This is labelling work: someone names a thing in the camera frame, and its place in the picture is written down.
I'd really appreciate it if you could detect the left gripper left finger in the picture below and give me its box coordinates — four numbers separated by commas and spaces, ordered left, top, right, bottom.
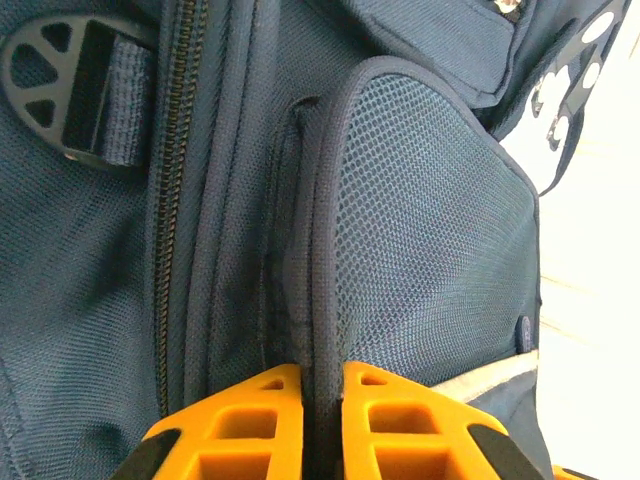
112, 363, 305, 480

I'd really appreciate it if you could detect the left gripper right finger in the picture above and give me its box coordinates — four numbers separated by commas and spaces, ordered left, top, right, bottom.
341, 360, 546, 480

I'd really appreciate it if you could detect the navy blue backpack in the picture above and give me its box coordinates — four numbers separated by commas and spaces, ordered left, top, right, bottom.
0, 0, 634, 480

